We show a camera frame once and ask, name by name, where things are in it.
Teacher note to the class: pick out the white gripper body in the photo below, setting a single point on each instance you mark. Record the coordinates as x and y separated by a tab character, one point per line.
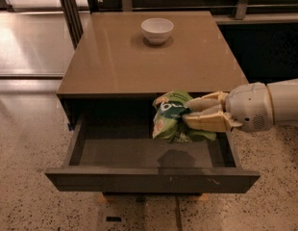
249	106

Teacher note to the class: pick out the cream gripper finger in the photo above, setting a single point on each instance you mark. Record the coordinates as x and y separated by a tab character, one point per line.
204	102
217	122

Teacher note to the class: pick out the green rice chip bag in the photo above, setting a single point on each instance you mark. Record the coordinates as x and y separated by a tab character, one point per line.
168	120

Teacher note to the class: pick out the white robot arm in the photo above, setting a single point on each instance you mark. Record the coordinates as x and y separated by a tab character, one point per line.
284	97

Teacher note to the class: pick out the brown cabinet with counter top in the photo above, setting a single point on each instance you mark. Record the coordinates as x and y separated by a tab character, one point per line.
113	59

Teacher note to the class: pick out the grey open top drawer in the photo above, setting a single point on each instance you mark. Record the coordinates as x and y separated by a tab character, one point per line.
126	160

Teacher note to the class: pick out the white ceramic bowl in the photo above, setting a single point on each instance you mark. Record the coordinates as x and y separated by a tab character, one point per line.
157	30

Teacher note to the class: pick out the metal railing frame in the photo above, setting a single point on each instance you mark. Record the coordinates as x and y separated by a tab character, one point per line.
228	14

